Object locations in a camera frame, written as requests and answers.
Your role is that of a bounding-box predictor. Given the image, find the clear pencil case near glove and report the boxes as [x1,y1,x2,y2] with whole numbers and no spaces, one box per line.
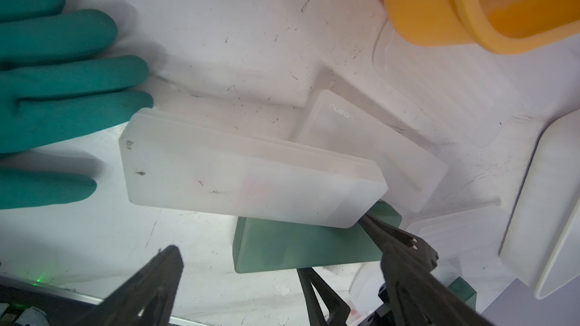
[119,109,388,228]

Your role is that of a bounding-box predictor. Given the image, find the green pencil case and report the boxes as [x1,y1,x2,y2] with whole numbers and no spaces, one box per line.
[447,277,477,310]
[233,217,382,274]

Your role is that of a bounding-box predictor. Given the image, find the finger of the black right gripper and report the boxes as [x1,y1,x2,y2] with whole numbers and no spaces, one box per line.
[297,268,350,326]

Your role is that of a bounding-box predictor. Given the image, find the clear ribbed pencil case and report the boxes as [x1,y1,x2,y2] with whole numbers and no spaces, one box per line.
[406,205,510,260]
[499,111,579,300]

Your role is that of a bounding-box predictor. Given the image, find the yellow plastic storage box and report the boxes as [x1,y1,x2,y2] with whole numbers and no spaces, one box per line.
[384,0,579,54]

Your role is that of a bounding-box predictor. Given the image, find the clear ribbed pencil case upper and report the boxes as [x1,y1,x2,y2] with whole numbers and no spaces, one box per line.
[499,111,579,300]

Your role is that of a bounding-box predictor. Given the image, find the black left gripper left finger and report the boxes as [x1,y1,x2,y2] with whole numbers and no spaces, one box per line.
[73,245,184,325]

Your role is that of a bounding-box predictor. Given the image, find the clear ribbed pencil case lower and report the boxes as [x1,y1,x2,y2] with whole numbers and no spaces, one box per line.
[406,205,510,260]

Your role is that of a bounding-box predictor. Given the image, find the green rubber glove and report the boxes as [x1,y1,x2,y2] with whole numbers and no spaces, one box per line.
[0,0,155,211]

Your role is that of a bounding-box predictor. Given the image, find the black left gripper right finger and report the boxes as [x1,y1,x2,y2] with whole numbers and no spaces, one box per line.
[358,214,490,325]

